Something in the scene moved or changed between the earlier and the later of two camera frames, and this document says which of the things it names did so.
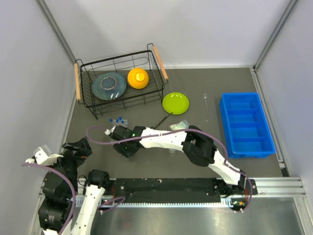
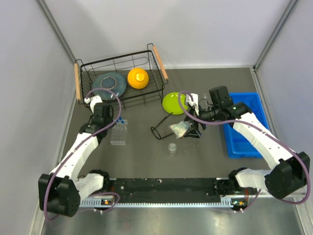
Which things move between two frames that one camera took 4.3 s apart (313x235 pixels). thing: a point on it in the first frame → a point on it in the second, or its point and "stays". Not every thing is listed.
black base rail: x=175 y=190 stays
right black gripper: x=127 y=155 → x=193 y=132
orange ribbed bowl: x=138 y=78 stays
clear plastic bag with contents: x=183 y=124 stays
